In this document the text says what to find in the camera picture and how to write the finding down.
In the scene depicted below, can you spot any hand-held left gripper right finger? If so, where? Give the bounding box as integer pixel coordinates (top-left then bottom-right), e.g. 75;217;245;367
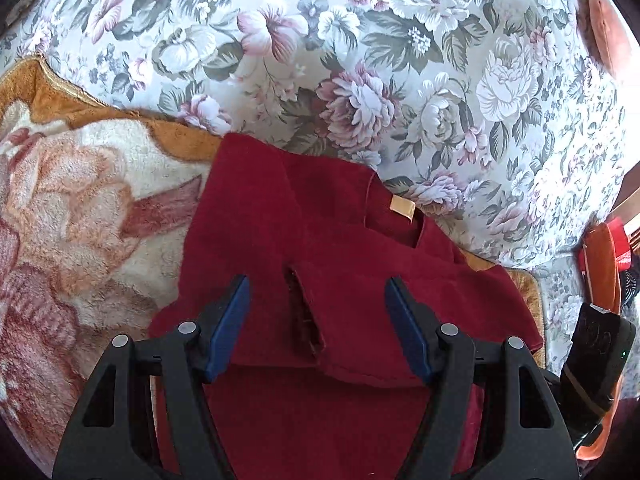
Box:
384;276;581;480

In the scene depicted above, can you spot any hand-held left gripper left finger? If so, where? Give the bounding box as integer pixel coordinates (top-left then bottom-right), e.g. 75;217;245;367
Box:
52;275;251;480

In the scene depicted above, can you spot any dark red sweater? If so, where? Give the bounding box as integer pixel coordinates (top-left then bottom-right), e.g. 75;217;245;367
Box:
147;132;543;480

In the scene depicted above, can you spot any red box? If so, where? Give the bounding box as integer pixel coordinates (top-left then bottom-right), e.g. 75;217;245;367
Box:
607;217;640;267

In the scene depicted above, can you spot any orange cream plush blanket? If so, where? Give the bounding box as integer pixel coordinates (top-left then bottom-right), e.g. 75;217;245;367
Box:
0;57;548;480

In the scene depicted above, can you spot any floral bed sheet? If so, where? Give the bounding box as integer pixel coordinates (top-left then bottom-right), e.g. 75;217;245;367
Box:
0;0;632;381

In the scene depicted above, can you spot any orange brown cushion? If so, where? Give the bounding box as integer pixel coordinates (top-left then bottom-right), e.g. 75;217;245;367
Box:
575;0;633;73

